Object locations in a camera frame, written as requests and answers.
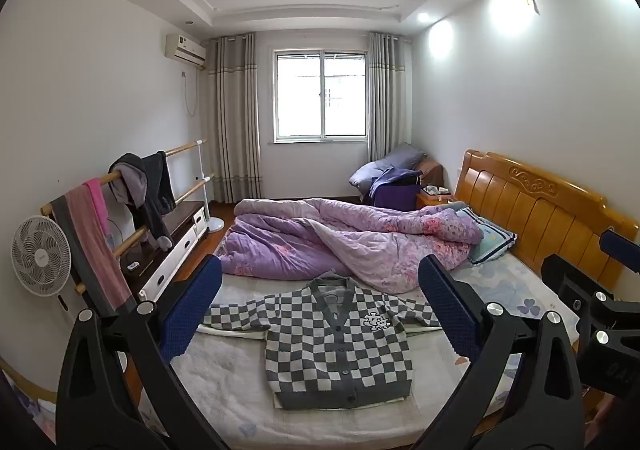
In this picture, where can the small white device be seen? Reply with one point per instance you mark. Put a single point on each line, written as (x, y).
(133, 266)

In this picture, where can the dark purple cloth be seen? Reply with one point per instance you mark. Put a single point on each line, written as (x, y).
(395, 190)

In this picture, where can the wooden clothes rack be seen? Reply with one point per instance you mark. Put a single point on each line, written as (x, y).
(185, 148)

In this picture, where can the dark white tv cabinet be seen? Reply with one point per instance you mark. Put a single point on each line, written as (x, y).
(170, 250)

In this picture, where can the dark jacket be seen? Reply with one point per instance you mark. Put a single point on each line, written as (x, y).
(160, 190)

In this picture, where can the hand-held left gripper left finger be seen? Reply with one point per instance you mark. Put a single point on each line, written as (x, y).
(192, 310)

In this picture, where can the white air conditioner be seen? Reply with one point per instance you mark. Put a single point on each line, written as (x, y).
(184, 48)

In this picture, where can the recessed ceiling spotlight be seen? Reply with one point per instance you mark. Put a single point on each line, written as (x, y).
(423, 17)

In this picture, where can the wooden nightstand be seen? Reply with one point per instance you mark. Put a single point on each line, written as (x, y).
(430, 202)

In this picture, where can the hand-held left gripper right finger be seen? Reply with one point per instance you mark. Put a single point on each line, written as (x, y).
(445, 305)

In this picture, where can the blue striped pillow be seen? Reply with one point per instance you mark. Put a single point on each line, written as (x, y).
(487, 237)

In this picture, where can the wooden bed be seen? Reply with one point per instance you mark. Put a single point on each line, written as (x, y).
(540, 210)

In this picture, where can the purple floral quilt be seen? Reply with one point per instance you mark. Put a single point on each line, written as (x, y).
(310, 240)

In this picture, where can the white electric fan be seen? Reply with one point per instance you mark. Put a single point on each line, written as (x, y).
(40, 255)

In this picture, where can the pink grey striped blanket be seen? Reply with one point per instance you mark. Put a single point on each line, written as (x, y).
(95, 255)

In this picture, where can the bright pink scarf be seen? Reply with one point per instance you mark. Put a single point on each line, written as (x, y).
(97, 205)

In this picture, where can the purple bedding bundle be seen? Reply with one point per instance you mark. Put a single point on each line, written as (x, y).
(385, 165)

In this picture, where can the window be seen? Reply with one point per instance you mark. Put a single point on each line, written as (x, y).
(320, 95)

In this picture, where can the white fluffy blanket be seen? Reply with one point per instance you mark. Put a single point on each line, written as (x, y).
(220, 370)

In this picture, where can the grey garment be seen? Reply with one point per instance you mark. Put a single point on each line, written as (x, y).
(127, 182)

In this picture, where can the grey white checkered cardigan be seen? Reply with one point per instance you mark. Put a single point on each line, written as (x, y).
(340, 355)

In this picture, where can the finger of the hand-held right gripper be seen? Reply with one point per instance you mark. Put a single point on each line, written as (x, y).
(622, 247)
(565, 275)

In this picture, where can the grey striped curtain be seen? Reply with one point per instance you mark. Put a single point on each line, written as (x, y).
(234, 120)
(387, 95)

